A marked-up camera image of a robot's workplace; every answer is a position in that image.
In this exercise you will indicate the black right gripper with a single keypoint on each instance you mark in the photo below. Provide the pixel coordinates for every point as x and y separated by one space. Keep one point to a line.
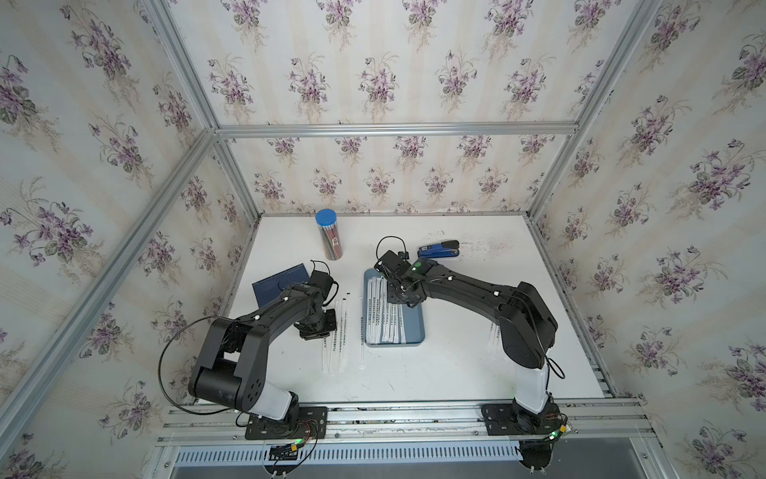
392 299

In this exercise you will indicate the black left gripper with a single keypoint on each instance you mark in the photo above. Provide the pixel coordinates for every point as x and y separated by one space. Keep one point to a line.
331 326

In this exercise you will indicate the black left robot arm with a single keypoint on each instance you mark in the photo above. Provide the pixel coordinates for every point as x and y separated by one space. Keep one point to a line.
231 369

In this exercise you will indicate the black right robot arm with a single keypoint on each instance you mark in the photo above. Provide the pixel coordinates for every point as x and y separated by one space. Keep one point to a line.
528 328

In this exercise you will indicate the blue storage tray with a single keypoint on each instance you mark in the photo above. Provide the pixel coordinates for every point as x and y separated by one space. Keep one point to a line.
414 328

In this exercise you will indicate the blue stapler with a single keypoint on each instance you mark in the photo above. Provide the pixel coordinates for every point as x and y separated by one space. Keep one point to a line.
441 250

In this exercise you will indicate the dark blue book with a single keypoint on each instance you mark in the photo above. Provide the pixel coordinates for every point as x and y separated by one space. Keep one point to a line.
270 288

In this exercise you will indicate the clear tube of coloured pencils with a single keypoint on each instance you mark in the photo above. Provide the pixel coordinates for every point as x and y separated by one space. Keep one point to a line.
327 222

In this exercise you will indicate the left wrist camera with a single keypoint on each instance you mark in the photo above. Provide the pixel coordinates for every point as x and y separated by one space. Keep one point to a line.
322 281

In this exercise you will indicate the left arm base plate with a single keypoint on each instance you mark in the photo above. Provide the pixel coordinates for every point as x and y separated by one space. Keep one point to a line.
287 422

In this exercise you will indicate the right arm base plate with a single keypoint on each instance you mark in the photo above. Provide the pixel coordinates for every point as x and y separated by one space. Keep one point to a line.
509 419

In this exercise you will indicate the aluminium mounting rail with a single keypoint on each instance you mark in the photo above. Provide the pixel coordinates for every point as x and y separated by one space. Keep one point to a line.
449 420

